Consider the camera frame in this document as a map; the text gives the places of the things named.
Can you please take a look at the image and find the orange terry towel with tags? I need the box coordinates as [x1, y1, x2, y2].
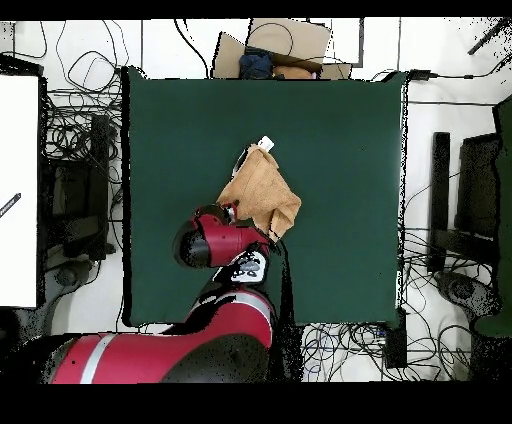
[215, 135, 303, 244]

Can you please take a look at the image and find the black rectangular box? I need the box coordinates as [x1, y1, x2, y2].
[384, 307, 408, 369]

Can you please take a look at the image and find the dark blue garment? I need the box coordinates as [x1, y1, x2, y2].
[238, 47, 275, 80]

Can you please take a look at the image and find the orange cloth in box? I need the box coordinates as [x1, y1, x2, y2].
[272, 64, 313, 80]

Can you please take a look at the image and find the black chair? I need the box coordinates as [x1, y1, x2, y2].
[427, 131, 501, 273]

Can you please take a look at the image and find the white board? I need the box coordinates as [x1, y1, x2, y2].
[0, 74, 40, 308]

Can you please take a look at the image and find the dark green table cloth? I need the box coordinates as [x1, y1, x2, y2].
[121, 66, 408, 327]

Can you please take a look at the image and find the black cable bundle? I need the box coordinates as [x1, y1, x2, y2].
[43, 19, 125, 185]
[399, 223, 499, 321]
[303, 319, 473, 381]

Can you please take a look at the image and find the brown cardboard box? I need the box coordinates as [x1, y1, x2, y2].
[211, 17, 353, 80]

